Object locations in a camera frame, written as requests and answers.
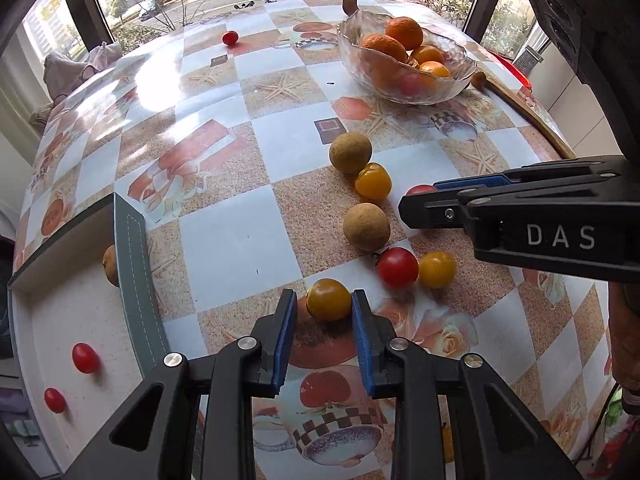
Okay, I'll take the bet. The orange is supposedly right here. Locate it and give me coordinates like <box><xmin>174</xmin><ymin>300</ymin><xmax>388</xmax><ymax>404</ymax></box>
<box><xmin>384</xmin><ymin>16</ymin><xmax>425</xmax><ymax>52</ymax></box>
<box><xmin>410</xmin><ymin>45</ymin><xmax>445</xmax><ymax>66</ymax></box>
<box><xmin>360</xmin><ymin>33</ymin><xmax>409</xmax><ymax>65</ymax></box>
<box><xmin>418</xmin><ymin>61</ymin><xmax>452</xmax><ymax>80</ymax></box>

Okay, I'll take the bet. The red plastic basin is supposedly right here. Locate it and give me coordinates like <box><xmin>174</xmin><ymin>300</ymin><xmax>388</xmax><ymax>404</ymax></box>
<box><xmin>484</xmin><ymin>49</ymin><xmax>532</xmax><ymax>92</ymax></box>

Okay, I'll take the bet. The red cherry tomato centre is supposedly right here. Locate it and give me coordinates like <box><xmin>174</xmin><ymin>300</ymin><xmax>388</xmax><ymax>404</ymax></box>
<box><xmin>376</xmin><ymin>247</ymin><xmax>420</xmax><ymax>290</ymax></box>

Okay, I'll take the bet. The clear glass bowl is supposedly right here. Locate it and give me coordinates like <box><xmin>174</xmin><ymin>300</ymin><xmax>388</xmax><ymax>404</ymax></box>
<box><xmin>336</xmin><ymin>14</ymin><xmax>476</xmax><ymax>106</ymax></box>

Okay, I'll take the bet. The white tray with grey rim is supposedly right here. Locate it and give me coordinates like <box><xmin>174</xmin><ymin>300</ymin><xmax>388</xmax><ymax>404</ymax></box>
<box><xmin>7</xmin><ymin>192</ymin><xmax>172</xmax><ymax>480</ymax></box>

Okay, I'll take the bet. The yellow tomato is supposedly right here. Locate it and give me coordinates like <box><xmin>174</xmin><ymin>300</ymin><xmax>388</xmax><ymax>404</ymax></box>
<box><xmin>418</xmin><ymin>251</ymin><xmax>457</xmax><ymax>289</ymax></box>
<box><xmin>306</xmin><ymin>278</ymin><xmax>352</xmax><ymax>322</ymax></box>
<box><xmin>354</xmin><ymin>162</ymin><xmax>392</xmax><ymax>200</ymax></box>

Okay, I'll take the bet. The checked printed tablecloth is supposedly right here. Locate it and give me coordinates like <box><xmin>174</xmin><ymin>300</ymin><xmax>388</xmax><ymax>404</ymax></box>
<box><xmin>12</xmin><ymin>0</ymin><xmax>621</xmax><ymax>480</ymax></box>

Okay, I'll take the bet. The brown round longan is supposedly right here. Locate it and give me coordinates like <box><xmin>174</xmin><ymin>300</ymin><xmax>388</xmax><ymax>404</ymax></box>
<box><xmin>343</xmin><ymin>202</ymin><xmax>391</xmax><ymax>252</ymax></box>
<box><xmin>102</xmin><ymin>245</ymin><xmax>121</xmax><ymax>288</ymax></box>
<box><xmin>328</xmin><ymin>131</ymin><xmax>373</xmax><ymax>175</ymax></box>

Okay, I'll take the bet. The floral cloth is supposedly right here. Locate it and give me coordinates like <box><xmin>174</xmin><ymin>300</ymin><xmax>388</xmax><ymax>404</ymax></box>
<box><xmin>582</xmin><ymin>395</ymin><xmax>640</xmax><ymax>480</ymax></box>

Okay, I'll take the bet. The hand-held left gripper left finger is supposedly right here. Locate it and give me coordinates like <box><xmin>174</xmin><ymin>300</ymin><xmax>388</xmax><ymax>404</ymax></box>
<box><xmin>62</xmin><ymin>288</ymin><xmax>298</xmax><ymax>480</ymax></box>

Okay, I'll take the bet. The person's right forearm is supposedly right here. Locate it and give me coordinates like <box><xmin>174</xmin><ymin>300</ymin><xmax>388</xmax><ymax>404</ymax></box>
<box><xmin>606</xmin><ymin>282</ymin><xmax>640</xmax><ymax>391</ymax></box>

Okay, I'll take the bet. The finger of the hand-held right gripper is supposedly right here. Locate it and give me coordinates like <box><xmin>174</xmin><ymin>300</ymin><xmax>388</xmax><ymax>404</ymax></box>
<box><xmin>434</xmin><ymin>156</ymin><xmax>626</xmax><ymax>191</ymax></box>
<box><xmin>398</xmin><ymin>175</ymin><xmax>626</xmax><ymax>233</ymax></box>

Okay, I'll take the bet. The red apple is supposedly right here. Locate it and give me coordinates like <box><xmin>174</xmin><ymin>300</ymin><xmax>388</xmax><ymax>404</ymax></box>
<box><xmin>395</xmin><ymin>72</ymin><xmax>422</xmax><ymax>96</ymax></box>

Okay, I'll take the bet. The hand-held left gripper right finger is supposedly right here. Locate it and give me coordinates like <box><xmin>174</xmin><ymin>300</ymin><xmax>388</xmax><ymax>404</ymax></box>
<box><xmin>351</xmin><ymin>289</ymin><xmax>583</xmax><ymax>480</ymax></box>

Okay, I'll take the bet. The pale crumpled cloth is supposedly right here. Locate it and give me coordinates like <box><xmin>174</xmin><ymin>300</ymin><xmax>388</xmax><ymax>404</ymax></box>
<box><xmin>42</xmin><ymin>41</ymin><xmax>124</xmax><ymax>103</ymax></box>

